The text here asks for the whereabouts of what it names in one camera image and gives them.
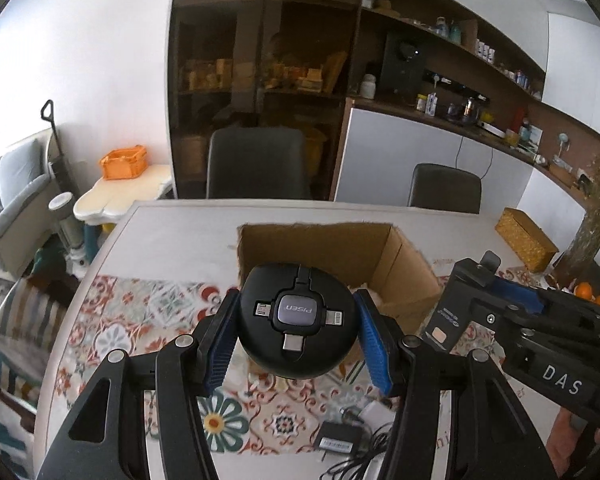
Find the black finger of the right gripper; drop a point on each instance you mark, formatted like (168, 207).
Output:
(495, 313)

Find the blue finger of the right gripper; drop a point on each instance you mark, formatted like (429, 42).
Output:
(518, 294)

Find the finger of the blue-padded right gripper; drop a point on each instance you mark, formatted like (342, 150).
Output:
(457, 417)

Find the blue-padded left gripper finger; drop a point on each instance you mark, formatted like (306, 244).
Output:
(104, 434)

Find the black power adapter with cable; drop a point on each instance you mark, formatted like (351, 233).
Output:
(351, 450)

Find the black round cable hub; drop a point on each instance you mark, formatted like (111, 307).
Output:
(295, 321)

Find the white battery charger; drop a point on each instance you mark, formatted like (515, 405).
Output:
(375, 416)

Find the pink doll head toy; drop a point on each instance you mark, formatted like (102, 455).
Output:
(374, 295)

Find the person's hand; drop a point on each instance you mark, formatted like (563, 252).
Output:
(562, 441)

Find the woven yellow tissue box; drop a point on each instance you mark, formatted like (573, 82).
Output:
(531, 245)

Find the oranges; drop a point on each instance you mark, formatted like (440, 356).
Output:
(584, 290)

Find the right dark dining chair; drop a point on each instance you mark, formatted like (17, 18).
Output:
(445, 188)

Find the dark dining chair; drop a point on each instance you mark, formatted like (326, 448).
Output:
(445, 188)
(257, 164)

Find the brown cardboard box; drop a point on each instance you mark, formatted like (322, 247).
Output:
(376, 255)

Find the dried flower bouquet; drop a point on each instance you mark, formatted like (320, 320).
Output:
(581, 253)

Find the patterned floral table runner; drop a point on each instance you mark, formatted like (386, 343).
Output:
(156, 344)

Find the striped fabric chair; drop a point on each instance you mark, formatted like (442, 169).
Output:
(30, 319)

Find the white lower cabinet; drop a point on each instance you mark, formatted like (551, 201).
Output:
(381, 150)

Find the white cylindrical fan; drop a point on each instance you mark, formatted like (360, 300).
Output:
(69, 229)

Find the cream side table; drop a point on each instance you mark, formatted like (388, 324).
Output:
(108, 201)

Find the grey sofa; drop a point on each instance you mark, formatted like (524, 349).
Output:
(27, 185)

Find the left dark dining chair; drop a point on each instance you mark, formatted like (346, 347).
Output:
(257, 164)

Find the upright vacuum cleaner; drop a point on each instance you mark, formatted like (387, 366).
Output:
(58, 163)

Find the orange plastic crate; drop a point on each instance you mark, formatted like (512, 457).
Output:
(124, 163)

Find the dark glass display cabinet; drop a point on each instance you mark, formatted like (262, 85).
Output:
(258, 64)

